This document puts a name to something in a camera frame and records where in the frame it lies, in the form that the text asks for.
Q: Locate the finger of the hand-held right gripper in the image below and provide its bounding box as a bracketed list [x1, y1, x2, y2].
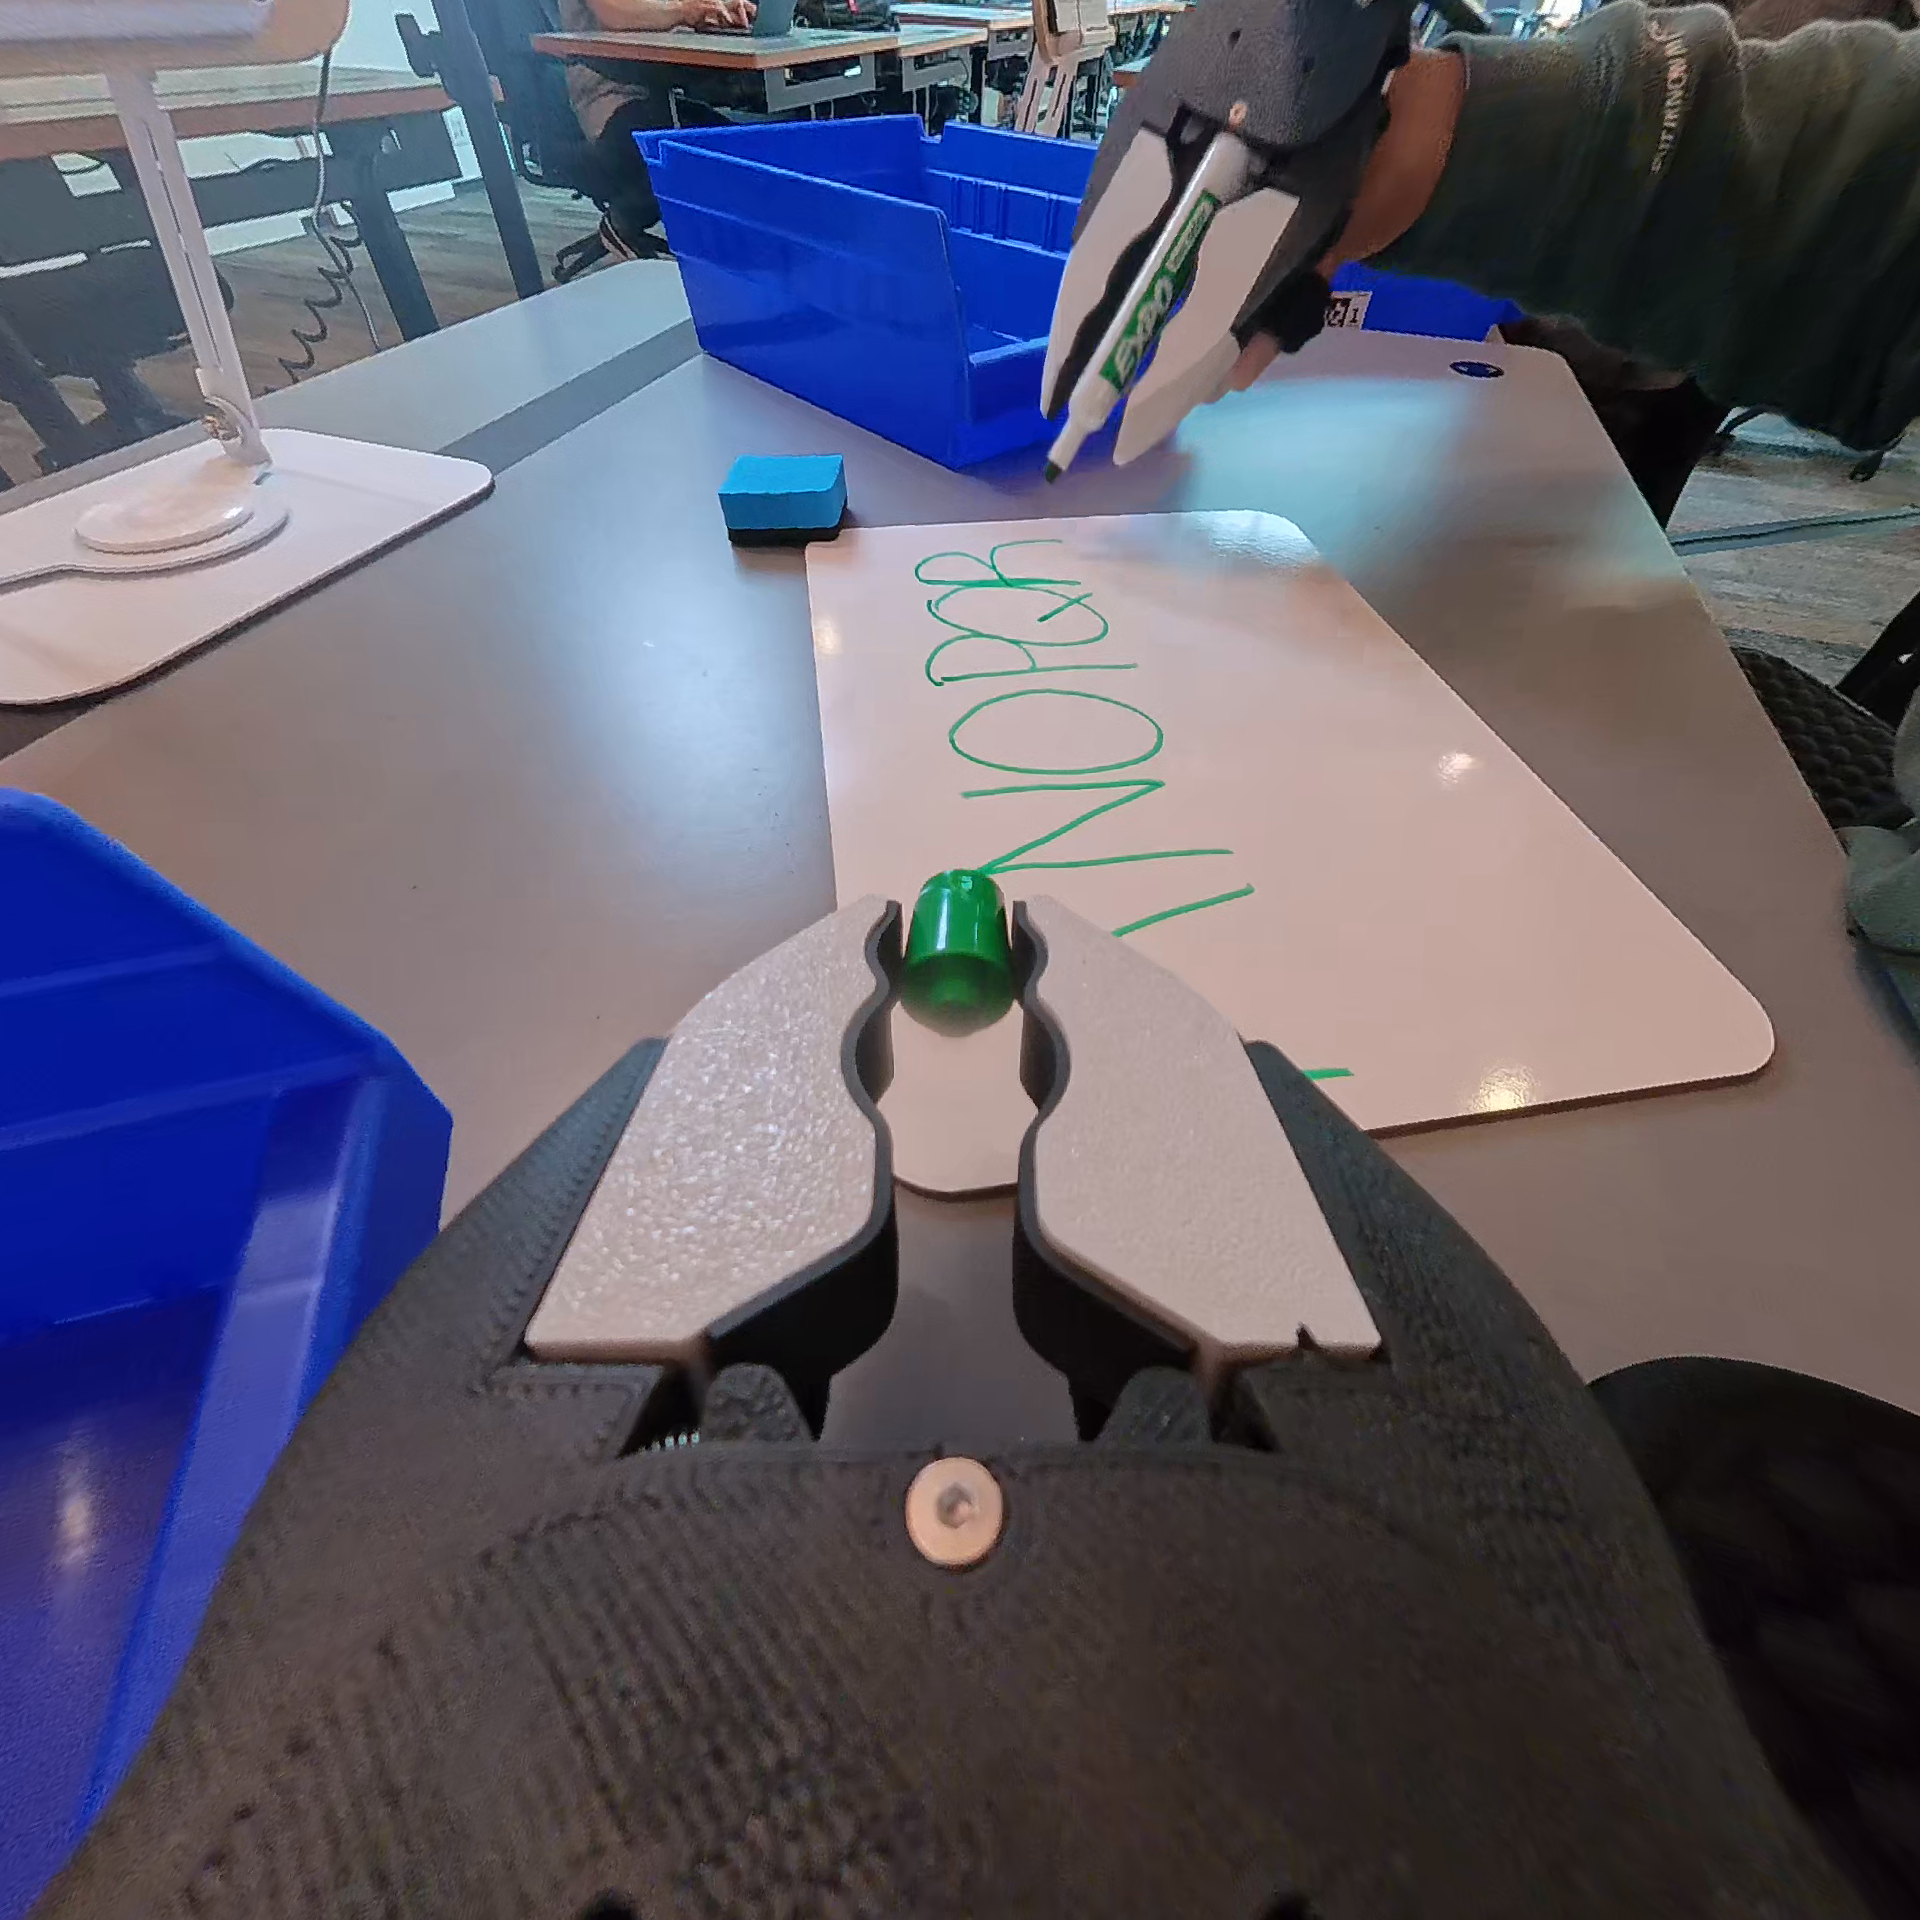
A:
[1037, 118, 1225, 425]
[1114, 180, 1326, 469]

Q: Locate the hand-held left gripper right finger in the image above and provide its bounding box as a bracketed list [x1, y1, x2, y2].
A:
[1008, 894, 1386, 1423]

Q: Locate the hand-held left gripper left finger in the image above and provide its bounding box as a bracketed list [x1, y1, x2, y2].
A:
[527, 894, 908, 1423]

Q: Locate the green dry-erase marker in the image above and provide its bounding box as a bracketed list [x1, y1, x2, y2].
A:
[1038, 124, 1266, 485]

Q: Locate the blue plastic bin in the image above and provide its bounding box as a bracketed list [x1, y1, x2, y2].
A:
[0, 783, 463, 1920]
[1326, 261, 1520, 343]
[634, 112, 1136, 480]

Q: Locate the green marker cap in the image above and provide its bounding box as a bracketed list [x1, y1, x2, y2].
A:
[898, 868, 1026, 1025]

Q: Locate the blue whiteboard eraser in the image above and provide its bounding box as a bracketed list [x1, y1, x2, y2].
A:
[715, 448, 855, 552]

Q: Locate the white whiteboard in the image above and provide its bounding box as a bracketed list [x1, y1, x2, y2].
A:
[803, 508, 1783, 1199]

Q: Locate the person's right hand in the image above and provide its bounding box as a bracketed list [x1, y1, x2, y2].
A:
[1331, 42, 1477, 277]

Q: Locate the wooden office table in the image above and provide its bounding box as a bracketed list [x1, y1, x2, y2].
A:
[534, 11, 1040, 97]

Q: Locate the black office chair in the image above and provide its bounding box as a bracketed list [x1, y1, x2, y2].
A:
[401, 0, 656, 289]

